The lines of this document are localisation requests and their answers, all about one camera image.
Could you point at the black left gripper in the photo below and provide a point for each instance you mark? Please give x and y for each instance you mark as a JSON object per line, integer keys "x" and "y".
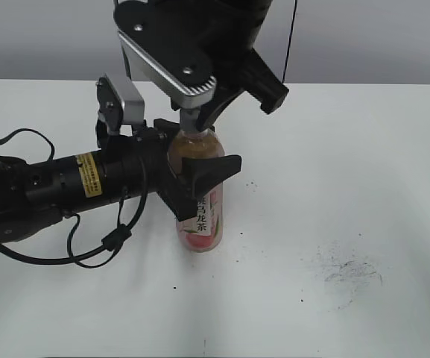
{"x": 137, "y": 164}

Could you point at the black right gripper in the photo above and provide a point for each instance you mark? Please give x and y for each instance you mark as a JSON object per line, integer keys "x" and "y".
{"x": 226, "y": 32}

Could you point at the peach oolong tea bottle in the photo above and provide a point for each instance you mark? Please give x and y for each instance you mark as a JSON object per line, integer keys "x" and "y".
{"x": 204, "y": 231}

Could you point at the grey bottle cap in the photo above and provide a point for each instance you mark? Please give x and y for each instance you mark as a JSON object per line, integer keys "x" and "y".
{"x": 188, "y": 120}

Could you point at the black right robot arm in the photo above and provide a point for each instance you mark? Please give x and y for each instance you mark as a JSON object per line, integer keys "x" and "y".
{"x": 226, "y": 31}

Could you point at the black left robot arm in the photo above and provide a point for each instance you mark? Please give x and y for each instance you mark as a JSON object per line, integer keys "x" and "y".
{"x": 36, "y": 196}

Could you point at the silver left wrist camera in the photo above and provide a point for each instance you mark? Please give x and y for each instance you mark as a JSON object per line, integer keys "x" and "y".
{"x": 120, "y": 103}

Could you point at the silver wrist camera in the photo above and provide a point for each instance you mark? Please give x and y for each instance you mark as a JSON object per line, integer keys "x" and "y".
{"x": 165, "y": 54}
{"x": 120, "y": 103}

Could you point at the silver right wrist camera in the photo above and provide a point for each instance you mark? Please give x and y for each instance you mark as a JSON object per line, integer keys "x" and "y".
{"x": 165, "y": 54}

